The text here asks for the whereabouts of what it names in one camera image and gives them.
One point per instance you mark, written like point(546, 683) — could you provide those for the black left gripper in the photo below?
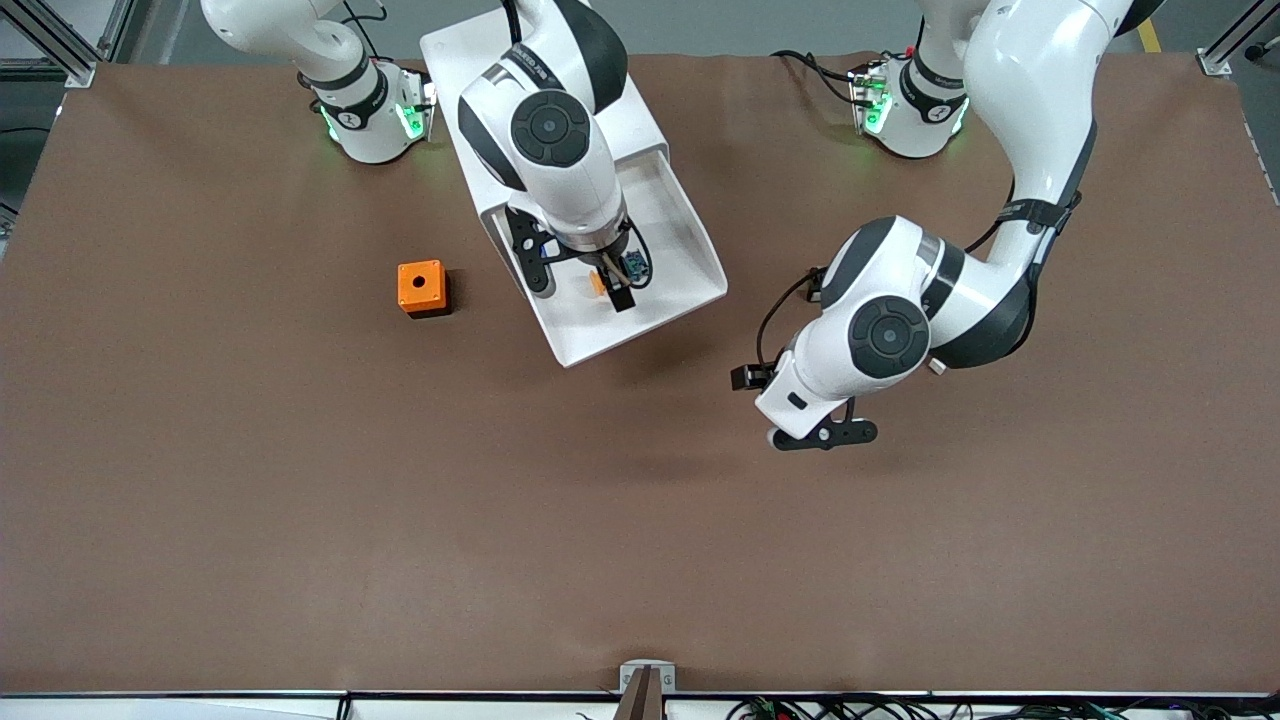
point(748, 377)

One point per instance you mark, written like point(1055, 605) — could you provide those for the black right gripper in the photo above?
point(612, 280)

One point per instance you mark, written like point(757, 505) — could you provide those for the orange push button black body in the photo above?
point(597, 284)

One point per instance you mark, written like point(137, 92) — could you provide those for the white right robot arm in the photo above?
point(550, 170)

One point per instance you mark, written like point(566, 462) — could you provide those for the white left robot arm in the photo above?
point(1040, 100)

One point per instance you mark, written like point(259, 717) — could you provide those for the orange box with hole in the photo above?
point(410, 295)

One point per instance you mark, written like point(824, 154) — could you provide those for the controller box green light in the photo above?
point(415, 110)
point(870, 100)

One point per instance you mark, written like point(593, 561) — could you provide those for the grey metal edge bracket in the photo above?
point(630, 680)

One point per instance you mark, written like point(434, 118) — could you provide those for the brown camera mast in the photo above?
point(642, 702)

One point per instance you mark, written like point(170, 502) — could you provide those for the aluminium frame profile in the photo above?
point(60, 45)
point(1230, 40)

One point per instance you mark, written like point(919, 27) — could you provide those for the white table edge rail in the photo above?
point(200, 708)

